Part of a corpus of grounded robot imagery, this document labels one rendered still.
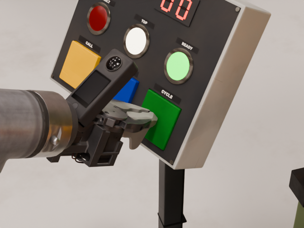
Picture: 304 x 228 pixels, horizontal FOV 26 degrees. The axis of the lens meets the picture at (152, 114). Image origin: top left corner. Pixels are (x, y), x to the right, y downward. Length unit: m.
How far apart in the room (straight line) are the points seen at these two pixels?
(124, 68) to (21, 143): 0.19
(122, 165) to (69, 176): 0.20
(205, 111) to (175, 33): 0.13
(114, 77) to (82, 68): 0.26
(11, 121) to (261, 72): 2.24
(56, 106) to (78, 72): 0.32
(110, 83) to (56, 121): 0.11
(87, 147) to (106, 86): 0.10
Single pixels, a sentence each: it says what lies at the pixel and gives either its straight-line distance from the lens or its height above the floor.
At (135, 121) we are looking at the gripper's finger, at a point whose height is 1.07.
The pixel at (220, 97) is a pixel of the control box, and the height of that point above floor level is 1.05.
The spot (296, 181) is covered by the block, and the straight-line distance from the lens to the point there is 1.27.
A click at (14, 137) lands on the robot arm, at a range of 0.82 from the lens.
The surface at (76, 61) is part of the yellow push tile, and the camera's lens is 1.19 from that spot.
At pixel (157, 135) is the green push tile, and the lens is 1.06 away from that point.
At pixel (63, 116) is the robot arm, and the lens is 0.87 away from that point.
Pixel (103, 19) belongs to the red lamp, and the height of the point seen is 1.09.
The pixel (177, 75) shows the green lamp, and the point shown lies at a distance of 1.04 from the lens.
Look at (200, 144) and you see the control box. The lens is 1.06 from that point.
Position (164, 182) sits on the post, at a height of 0.73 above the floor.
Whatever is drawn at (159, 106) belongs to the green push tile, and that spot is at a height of 1.03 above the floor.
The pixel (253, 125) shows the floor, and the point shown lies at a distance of 2.66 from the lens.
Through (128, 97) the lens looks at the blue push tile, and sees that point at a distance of 1.10.
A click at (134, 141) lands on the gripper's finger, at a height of 1.01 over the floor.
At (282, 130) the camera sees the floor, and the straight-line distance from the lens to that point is 2.66.
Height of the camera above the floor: 1.68
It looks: 39 degrees down
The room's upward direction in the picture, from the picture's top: straight up
